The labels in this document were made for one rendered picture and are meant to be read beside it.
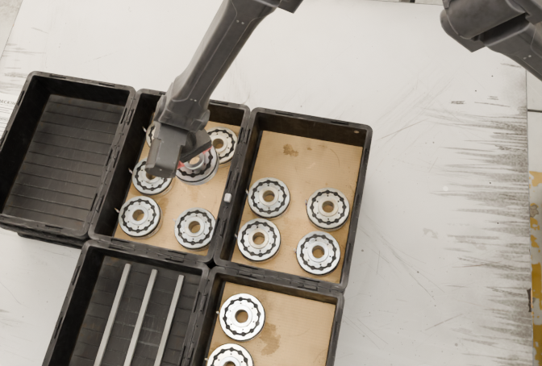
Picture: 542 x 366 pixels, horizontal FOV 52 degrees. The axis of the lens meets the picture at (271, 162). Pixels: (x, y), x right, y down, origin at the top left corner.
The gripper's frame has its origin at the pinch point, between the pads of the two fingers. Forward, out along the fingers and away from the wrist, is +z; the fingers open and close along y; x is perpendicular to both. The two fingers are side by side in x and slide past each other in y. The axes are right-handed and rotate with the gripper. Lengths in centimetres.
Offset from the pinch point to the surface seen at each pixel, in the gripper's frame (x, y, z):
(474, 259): -50, 47, 35
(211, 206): -4.8, -2.4, 21.5
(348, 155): -12.1, 33.7, 22.3
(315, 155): -7.5, 26.8, 22.3
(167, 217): -1.0, -13.1, 21.3
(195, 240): -11.0, -9.7, 18.0
